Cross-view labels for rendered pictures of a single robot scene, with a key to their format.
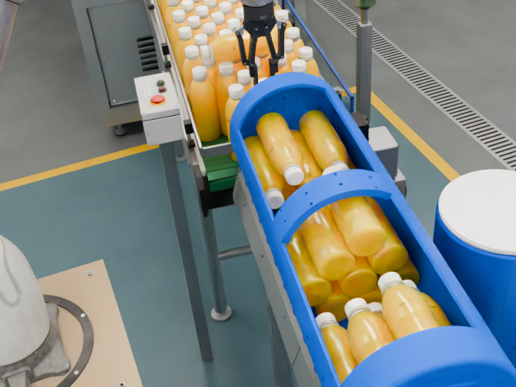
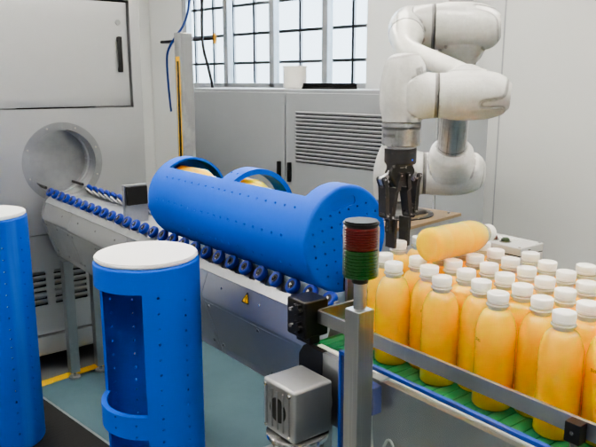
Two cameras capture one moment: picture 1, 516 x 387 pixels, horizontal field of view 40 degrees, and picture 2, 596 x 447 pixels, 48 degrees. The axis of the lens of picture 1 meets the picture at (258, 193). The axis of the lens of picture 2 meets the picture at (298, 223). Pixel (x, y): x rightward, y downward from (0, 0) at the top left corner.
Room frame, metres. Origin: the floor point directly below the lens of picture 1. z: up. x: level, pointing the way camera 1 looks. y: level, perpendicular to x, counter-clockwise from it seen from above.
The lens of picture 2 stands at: (2.90, -1.00, 1.49)
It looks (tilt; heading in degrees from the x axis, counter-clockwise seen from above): 12 degrees down; 152
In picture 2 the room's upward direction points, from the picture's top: straight up
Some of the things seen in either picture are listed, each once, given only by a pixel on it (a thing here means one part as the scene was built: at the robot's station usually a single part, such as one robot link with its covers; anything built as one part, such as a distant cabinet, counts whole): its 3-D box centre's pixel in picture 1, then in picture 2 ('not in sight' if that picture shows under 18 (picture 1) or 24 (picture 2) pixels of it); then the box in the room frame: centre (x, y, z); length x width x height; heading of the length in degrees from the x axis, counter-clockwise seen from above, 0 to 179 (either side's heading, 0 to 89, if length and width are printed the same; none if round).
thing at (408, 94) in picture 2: not in sight; (408, 88); (1.65, -0.04, 1.48); 0.13 x 0.11 x 0.16; 52
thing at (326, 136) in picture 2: not in sight; (312, 201); (-0.84, 1.12, 0.72); 2.15 x 0.54 x 1.45; 17
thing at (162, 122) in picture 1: (158, 107); (497, 256); (1.67, 0.24, 1.05); 0.20 x 0.10 x 0.10; 10
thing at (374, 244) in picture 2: not in sight; (361, 237); (1.96, -0.37, 1.23); 0.06 x 0.06 x 0.04
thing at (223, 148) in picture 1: (276, 138); (380, 298); (1.60, -0.06, 0.96); 0.40 x 0.01 x 0.03; 100
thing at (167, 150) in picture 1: (187, 255); not in sight; (1.67, 0.24, 0.50); 0.04 x 0.04 x 1.00; 10
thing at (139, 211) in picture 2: not in sight; (136, 203); (0.21, -0.30, 1.00); 0.10 x 0.04 x 0.15; 100
